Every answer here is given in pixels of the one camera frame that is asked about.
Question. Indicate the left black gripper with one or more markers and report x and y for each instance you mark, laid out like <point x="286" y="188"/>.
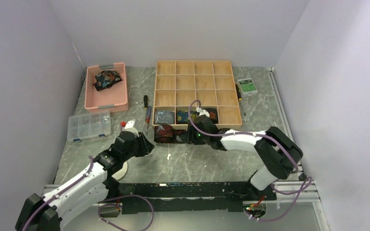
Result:
<point x="145" y="147"/>

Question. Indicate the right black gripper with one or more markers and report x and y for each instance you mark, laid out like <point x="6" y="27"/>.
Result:
<point x="191" y="137"/>

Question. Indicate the dark red floral tie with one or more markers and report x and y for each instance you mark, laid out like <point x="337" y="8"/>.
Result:
<point x="165" y="133"/>

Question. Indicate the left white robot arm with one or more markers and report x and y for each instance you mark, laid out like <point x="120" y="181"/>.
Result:
<point x="55" y="209"/>

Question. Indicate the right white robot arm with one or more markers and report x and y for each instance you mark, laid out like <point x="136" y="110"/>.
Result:
<point x="279" y="154"/>

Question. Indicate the white tape roll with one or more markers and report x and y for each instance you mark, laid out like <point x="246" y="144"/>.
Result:
<point x="120" y="174"/>

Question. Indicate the navy yellow rolled tie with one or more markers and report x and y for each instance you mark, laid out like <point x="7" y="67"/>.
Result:
<point x="182" y="117"/>

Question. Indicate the black orange rolled tie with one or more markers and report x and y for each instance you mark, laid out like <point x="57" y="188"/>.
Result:
<point x="213" y="115"/>

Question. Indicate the blue grey rolled tie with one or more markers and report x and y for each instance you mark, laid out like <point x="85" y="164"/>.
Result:
<point x="164" y="117"/>

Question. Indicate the clear plastic screw box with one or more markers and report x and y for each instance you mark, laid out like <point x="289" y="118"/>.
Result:
<point x="88" y="125"/>

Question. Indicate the blue red screwdriver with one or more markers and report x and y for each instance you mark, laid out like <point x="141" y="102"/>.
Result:
<point x="147" y="118"/>

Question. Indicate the wooden compartment tray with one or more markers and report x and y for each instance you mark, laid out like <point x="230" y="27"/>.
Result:
<point x="188" y="84"/>

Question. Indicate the thin black yellow screwdriver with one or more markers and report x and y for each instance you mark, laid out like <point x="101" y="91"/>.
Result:
<point x="240" y="99"/>

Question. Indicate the pink plastic basket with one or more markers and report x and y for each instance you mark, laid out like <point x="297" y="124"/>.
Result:
<point x="114" y="99"/>

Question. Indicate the black floral tie in basket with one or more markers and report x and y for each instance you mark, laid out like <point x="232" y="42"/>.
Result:
<point x="106" y="79"/>

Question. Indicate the green white small box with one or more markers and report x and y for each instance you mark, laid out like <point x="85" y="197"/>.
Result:
<point x="247" y="87"/>

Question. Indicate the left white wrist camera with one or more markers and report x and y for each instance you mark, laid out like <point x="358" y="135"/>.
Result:
<point x="129" y="126"/>

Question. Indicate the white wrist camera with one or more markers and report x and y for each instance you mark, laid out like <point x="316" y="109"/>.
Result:
<point x="202" y="112"/>
<point x="129" y="126"/>

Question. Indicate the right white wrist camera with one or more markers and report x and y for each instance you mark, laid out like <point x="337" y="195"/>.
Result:
<point x="202" y="112"/>

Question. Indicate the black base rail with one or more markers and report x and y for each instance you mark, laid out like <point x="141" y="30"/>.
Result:
<point x="231" y="196"/>

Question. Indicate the aluminium rail at right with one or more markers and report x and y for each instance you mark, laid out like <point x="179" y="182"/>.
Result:
<point x="270" y="74"/>

